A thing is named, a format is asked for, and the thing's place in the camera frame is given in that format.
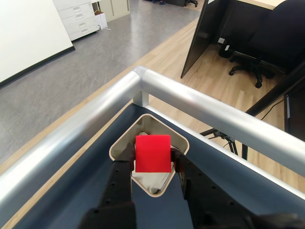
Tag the beige rounded box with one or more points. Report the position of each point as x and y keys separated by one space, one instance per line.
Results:
x=119 y=149

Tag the black bag under desk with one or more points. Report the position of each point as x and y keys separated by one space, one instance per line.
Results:
x=226 y=48

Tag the dark blue-grey table mat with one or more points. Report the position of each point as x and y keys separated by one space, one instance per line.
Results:
x=71 y=190

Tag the desk with dark side panel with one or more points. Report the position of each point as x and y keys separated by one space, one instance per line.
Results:
x=197 y=47

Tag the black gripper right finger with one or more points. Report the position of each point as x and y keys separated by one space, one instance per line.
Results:
x=207 y=202

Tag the red cube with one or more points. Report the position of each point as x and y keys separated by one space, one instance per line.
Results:
x=152 y=152

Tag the black office chair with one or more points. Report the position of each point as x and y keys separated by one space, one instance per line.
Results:
x=281 y=35

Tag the beige metal cabinet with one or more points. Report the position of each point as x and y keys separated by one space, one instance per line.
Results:
x=116 y=9

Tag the white drawer cabinet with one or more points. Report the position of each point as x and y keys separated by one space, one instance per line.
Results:
x=76 y=19

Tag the white open carton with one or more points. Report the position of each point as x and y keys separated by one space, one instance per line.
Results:
x=101 y=19

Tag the silver metal rail frame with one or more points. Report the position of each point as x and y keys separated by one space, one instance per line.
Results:
x=190 y=100

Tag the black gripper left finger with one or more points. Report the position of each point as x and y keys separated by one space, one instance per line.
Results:
x=116 y=190

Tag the dark desk with black frame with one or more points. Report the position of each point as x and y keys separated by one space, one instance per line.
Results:
x=295 y=114

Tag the black folding stand legs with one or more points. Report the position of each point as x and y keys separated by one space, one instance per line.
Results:
x=232 y=143

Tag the white crumpled cloth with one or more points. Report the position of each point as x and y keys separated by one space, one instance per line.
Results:
x=152 y=183

